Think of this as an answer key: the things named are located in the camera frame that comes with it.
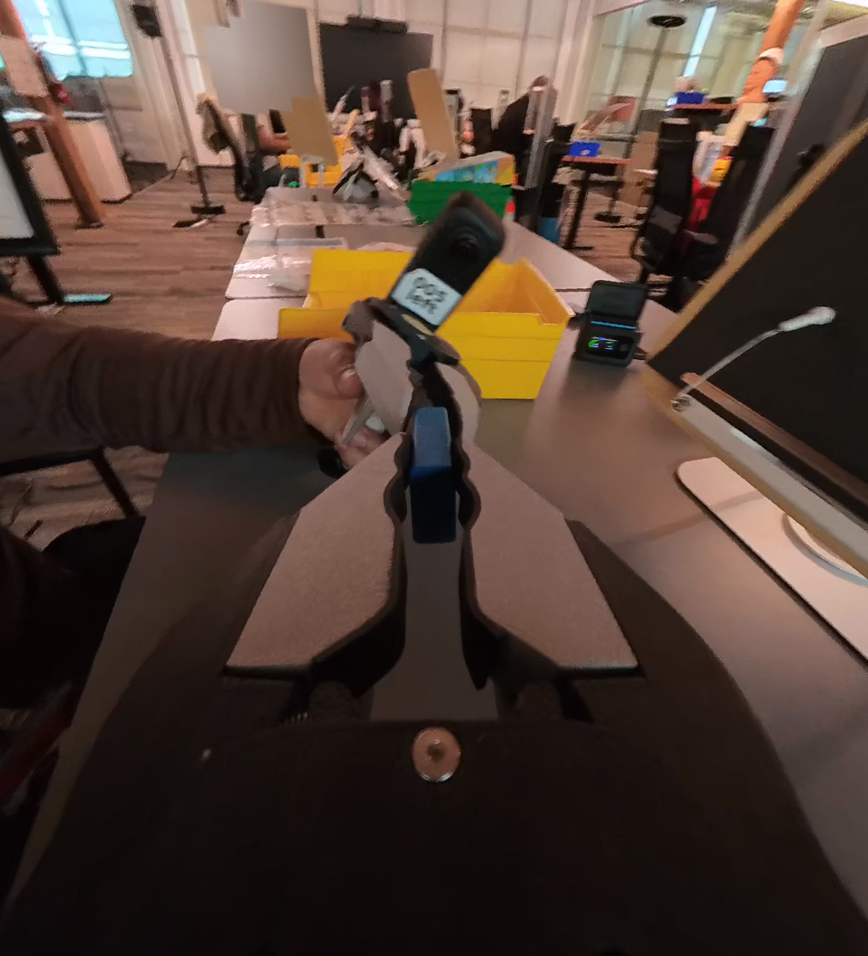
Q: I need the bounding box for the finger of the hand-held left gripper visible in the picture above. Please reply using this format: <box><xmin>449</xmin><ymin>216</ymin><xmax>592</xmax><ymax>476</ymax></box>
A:
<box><xmin>355</xmin><ymin>321</ymin><xmax>436</xmax><ymax>439</ymax></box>
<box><xmin>434</xmin><ymin>364</ymin><xmax>484</xmax><ymax>458</ymax></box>

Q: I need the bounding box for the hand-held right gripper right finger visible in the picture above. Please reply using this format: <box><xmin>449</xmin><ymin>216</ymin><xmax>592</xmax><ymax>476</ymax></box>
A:
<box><xmin>458</xmin><ymin>441</ymin><xmax>641</xmax><ymax>671</ymax></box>

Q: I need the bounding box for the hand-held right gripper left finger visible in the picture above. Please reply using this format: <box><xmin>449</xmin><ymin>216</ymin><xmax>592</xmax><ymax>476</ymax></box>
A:
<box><xmin>225</xmin><ymin>433</ymin><xmax>407</xmax><ymax>671</ymax></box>

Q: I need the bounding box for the blue rectangular block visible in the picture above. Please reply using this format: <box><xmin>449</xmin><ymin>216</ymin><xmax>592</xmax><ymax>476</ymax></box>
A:
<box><xmin>410</xmin><ymin>407</ymin><xmax>456</xmax><ymax>545</ymax></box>

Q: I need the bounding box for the person's left forearm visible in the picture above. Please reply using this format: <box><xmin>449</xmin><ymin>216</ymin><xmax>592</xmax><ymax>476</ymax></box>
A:
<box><xmin>0</xmin><ymin>265</ymin><xmax>317</xmax><ymax>458</ymax></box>

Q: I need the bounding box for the person's left hand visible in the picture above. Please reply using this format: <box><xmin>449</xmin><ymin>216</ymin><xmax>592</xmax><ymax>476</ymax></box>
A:
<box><xmin>298</xmin><ymin>338</ymin><xmax>388</xmax><ymax>470</ymax></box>

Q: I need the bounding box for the green bin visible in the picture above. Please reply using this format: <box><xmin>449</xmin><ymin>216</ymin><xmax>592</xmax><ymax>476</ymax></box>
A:
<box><xmin>408</xmin><ymin>181</ymin><xmax>515</xmax><ymax>225</ymax></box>

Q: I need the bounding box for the large yellow bin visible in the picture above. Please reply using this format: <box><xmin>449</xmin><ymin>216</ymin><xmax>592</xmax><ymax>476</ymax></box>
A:
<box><xmin>277</xmin><ymin>248</ymin><xmax>574</xmax><ymax>401</ymax></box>

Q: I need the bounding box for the colourful printed box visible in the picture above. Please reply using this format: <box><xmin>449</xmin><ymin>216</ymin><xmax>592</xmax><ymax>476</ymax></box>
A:
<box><xmin>434</xmin><ymin>151</ymin><xmax>517</xmax><ymax>186</ymax></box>

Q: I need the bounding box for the cardboard sign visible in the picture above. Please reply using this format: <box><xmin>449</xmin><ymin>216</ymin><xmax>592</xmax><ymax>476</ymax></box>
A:
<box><xmin>408</xmin><ymin>69</ymin><xmax>459</xmax><ymax>162</ymax></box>
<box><xmin>285</xmin><ymin>97</ymin><xmax>339</xmax><ymax>170</ymax></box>

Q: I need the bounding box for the clear plastic bag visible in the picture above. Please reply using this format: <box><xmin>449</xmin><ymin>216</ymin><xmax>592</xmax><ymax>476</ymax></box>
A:
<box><xmin>236</xmin><ymin>252</ymin><xmax>310</xmax><ymax>292</ymax></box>

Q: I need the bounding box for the small yellow bin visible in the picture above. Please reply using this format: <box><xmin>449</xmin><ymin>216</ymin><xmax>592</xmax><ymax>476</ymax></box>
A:
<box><xmin>281</xmin><ymin>153</ymin><xmax>345</xmax><ymax>188</ymax></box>

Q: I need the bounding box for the small black screen device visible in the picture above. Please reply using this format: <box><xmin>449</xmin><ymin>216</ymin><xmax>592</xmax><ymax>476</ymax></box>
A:
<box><xmin>572</xmin><ymin>281</ymin><xmax>649</xmax><ymax>368</ymax></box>

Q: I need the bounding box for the black office chair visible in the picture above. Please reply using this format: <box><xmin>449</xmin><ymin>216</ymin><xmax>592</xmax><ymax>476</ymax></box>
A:
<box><xmin>632</xmin><ymin>119</ymin><xmax>715</xmax><ymax>294</ymax></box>

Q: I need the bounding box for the black floor stand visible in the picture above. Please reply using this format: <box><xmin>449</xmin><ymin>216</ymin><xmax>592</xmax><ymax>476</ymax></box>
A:
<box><xmin>134</xmin><ymin>3</ymin><xmax>227</xmax><ymax>230</ymax></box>

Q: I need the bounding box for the white cabinet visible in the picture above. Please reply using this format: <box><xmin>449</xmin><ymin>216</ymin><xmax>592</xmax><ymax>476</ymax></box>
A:
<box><xmin>27</xmin><ymin>112</ymin><xmax>132</xmax><ymax>204</ymax></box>

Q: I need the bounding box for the computer monitor with silver stand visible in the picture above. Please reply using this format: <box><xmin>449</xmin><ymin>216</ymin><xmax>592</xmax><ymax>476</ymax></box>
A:
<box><xmin>639</xmin><ymin>97</ymin><xmax>868</xmax><ymax>699</ymax></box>

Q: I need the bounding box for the black wall screen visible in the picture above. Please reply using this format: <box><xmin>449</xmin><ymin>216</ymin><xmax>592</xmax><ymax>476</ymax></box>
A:
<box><xmin>320</xmin><ymin>22</ymin><xmax>435</xmax><ymax>118</ymax></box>

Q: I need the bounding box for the white cable with plug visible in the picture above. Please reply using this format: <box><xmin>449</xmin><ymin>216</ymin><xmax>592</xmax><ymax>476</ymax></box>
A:
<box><xmin>671</xmin><ymin>306</ymin><xmax>837</xmax><ymax>410</ymax></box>

